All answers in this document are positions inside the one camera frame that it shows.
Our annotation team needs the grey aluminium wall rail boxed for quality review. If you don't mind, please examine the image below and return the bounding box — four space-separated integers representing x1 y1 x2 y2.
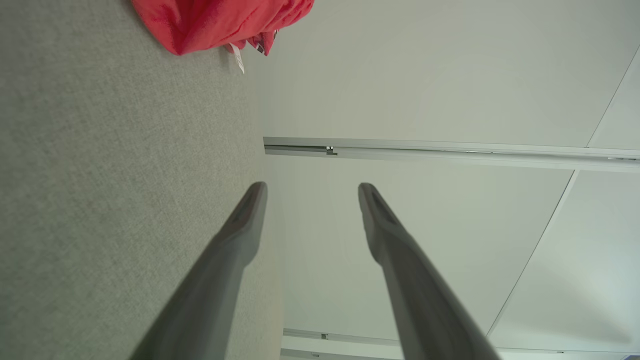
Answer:
280 327 640 360

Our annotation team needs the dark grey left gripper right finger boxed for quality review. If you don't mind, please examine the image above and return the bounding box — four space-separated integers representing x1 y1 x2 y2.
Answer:
357 182 502 360

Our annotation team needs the red white basketball jersey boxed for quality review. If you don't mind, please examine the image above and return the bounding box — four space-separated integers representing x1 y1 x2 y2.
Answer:
131 0 315 75

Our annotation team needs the grey aluminium partition post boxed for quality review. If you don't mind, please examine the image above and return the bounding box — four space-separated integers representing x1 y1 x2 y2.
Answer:
263 136 640 174

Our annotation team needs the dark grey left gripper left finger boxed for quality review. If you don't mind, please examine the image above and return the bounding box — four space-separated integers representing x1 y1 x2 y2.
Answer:
129 181 269 360

